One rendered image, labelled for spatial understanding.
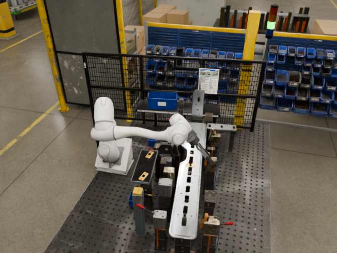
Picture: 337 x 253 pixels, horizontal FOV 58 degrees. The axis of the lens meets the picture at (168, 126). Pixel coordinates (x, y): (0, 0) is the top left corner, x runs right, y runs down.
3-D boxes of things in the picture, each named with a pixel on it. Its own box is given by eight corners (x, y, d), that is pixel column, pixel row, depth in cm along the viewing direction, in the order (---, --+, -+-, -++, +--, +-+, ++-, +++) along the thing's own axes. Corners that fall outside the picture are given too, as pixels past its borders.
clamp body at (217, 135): (218, 166, 300) (222, 138, 281) (206, 165, 301) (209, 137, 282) (218, 160, 307) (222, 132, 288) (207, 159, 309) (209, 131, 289)
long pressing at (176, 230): (200, 240, 197) (200, 239, 196) (166, 236, 200) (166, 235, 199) (207, 123, 311) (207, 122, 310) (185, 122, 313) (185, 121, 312)
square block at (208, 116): (209, 144, 329) (212, 116, 308) (202, 144, 329) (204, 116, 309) (210, 140, 335) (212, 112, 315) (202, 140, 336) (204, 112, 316)
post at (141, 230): (144, 237, 233) (142, 197, 208) (135, 236, 234) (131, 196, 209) (146, 229, 239) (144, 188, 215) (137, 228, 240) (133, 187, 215)
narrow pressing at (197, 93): (202, 119, 315) (204, 90, 296) (191, 118, 316) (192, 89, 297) (202, 119, 316) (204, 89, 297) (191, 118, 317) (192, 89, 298)
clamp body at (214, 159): (215, 192, 272) (219, 162, 252) (201, 191, 273) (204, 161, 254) (215, 184, 279) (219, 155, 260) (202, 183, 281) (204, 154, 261)
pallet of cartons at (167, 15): (178, 68, 673) (178, 19, 614) (144, 64, 693) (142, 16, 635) (191, 50, 767) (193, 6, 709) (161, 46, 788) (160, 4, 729)
